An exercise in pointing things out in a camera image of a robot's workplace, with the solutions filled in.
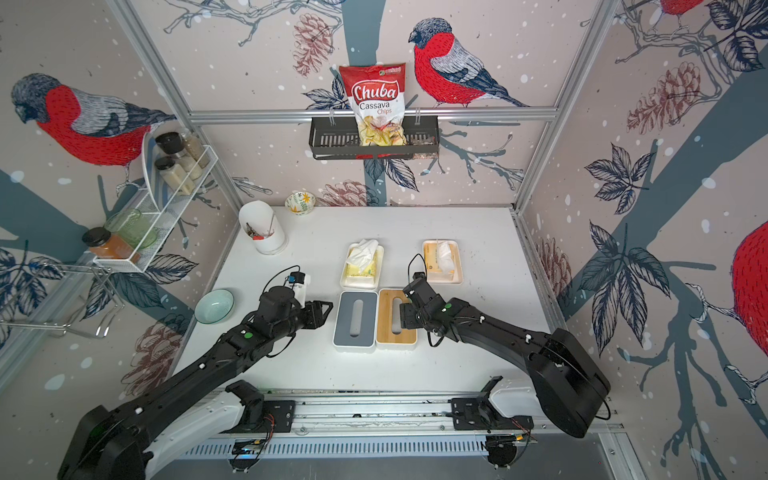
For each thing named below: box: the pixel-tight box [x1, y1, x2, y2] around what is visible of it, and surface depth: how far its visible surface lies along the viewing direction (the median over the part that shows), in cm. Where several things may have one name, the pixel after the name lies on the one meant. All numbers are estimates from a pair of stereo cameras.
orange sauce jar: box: [82, 227, 141, 264], surface depth 63 cm
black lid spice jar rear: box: [155, 131, 205, 180], surface depth 82 cm
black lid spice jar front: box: [154, 156, 195, 196], surface depth 79 cm
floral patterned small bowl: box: [284, 191, 317, 216], surface depth 124 cm
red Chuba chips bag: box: [339, 62, 407, 146], surface depth 83 cm
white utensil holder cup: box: [238, 200, 288, 256], surface depth 103 cm
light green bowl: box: [194, 289, 235, 325], surface depth 92 cm
